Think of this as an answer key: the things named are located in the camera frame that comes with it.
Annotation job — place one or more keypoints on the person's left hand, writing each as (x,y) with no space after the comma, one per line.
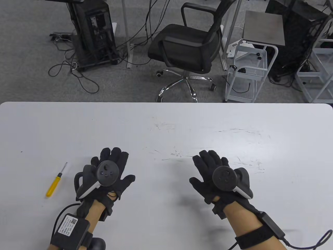
(122,162)

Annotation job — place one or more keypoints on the person's right hand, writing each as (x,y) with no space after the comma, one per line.
(205,166)

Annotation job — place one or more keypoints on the metal screwdriver shaft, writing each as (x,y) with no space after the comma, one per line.
(63,169)

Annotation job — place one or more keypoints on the person's right forearm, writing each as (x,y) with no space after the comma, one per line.
(242,224)

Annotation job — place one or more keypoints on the black left hand controller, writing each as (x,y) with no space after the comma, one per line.
(107,173)

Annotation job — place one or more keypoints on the black hand controller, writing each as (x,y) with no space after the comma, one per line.
(224,179)
(107,173)

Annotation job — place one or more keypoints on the black right hand controller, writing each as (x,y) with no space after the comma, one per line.
(224,179)

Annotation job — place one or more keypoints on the black labelled wrist box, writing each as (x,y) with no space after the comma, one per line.
(69,229)

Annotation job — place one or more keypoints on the slim black wrist module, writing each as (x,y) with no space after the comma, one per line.
(271,225)

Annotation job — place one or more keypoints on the black office chair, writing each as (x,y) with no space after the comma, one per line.
(182,44)

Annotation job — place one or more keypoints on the black computer tower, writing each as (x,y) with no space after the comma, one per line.
(91,33)

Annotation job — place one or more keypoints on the white desk leg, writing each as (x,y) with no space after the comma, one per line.
(229,33)
(125,26)

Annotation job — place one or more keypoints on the white metal rack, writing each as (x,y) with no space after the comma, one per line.
(309,73)

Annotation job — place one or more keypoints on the black power strip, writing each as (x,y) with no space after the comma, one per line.
(59,35)

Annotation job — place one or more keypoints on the grey square board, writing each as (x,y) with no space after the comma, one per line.
(262,28)

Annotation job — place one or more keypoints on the black mesh equipment tower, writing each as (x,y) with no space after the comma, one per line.
(294,33)

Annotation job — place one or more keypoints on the round black wrist camera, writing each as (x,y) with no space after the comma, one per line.
(98,244)

